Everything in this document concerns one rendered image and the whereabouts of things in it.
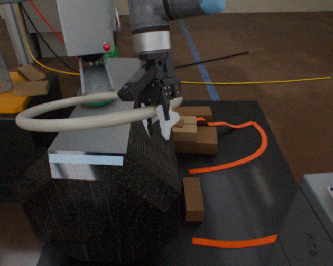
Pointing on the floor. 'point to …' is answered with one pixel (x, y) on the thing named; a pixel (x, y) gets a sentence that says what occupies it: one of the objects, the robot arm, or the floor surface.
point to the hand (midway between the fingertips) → (156, 134)
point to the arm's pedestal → (311, 227)
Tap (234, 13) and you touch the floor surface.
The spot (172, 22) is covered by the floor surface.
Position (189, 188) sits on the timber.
